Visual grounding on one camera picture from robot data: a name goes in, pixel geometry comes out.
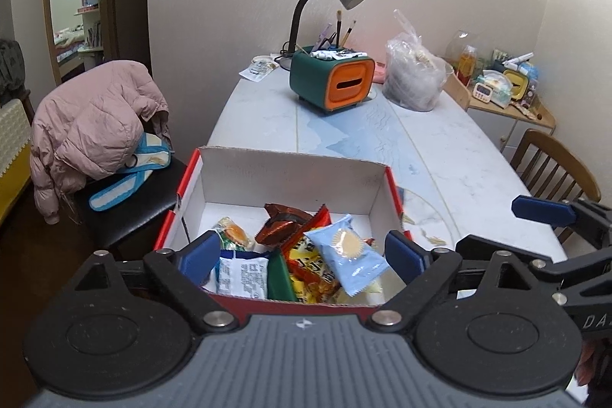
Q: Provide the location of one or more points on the white and yellow foam panel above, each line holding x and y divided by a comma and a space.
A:
12, 150

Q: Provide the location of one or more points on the pink flat packet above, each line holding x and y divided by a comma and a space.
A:
379, 73

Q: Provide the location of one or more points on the black seat chair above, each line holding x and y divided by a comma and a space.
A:
138, 217

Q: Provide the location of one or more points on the clear plastic bag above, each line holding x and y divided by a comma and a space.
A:
416, 73

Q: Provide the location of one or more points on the green orange desk organizer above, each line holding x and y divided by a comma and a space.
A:
308, 78

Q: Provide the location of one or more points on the white cabinet with wooden top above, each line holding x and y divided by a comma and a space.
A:
521, 121

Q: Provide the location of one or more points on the dark red shiny snack bag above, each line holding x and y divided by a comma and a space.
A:
279, 224

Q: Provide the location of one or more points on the thin paint brush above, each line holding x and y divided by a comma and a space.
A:
349, 33
339, 28

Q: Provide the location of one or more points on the blue and white tote bag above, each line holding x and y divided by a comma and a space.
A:
138, 169

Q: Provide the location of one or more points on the white kitchen timer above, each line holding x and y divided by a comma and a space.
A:
483, 92

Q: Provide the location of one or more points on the dark green snack packet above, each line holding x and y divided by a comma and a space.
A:
281, 279

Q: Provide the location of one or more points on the pale yellow chips packet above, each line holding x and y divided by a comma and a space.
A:
370, 293

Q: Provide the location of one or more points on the brown wooden chair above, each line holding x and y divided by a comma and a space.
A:
559, 159

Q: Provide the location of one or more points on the pink padded jacket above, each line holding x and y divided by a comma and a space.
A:
91, 121

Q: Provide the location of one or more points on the clear bag of white items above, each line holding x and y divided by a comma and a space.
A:
497, 90

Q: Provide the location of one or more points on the white cardboard box red trim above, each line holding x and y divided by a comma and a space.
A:
287, 178

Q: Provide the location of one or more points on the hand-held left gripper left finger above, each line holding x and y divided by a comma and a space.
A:
198, 254

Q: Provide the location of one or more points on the light blue sun-print snack packet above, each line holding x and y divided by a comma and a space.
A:
346, 252

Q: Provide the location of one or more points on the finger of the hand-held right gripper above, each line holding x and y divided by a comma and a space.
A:
573, 274
540, 209

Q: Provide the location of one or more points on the printed paper leaflet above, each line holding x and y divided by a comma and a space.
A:
258, 69

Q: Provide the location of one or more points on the orange candy packet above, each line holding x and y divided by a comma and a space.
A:
232, 233

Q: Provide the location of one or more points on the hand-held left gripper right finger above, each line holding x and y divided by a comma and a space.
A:
404, 260

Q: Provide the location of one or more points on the red and yellow chips bag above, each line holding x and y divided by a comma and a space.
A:
308, 267

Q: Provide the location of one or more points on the white and blue snack packet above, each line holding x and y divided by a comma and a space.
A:
241, 276

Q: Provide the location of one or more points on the bottle with orange liquid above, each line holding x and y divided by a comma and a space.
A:
467, 66

